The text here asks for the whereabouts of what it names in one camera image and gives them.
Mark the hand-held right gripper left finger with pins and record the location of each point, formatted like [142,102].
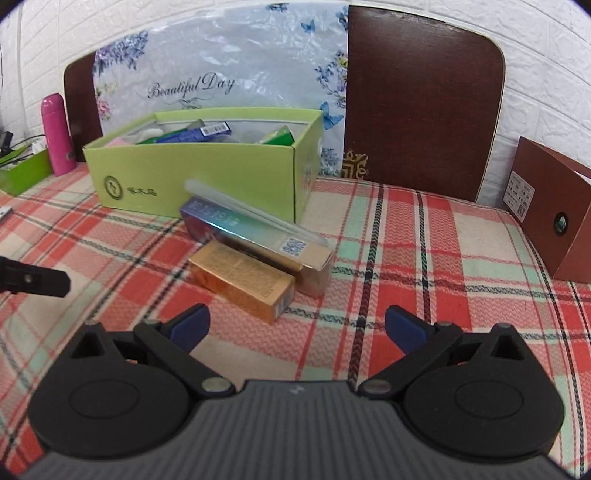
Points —
[191,325]

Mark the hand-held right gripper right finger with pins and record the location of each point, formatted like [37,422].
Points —
[406,330]

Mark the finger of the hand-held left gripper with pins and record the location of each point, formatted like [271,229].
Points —
[37,279]

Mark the orange box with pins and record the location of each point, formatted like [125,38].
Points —
[244,281]

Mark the light green cardboard box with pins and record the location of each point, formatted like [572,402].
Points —
[194,166]

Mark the plaid blanket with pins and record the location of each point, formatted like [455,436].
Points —
[415,258]

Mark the white flat device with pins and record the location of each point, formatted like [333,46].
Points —
[4,213]

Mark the iridescent box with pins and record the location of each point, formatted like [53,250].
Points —
[231,226]

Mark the green tissue box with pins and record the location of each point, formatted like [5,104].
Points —
[23,173]

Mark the clear plastic tube case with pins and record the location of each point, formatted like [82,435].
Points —
[240,205]

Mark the black charger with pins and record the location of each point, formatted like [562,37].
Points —
[5,143]

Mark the pink bottle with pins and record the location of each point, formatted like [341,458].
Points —
[57,134]

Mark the brown cardboard box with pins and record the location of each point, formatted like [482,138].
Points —
[549,207]

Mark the long blue box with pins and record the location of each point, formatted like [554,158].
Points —
[194,134]

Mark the small green box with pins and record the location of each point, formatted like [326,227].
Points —
[277,136]

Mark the brown wooden headboard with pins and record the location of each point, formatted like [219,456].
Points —
[415,101]

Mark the floral plastic bag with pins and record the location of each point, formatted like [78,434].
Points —
[231,46]

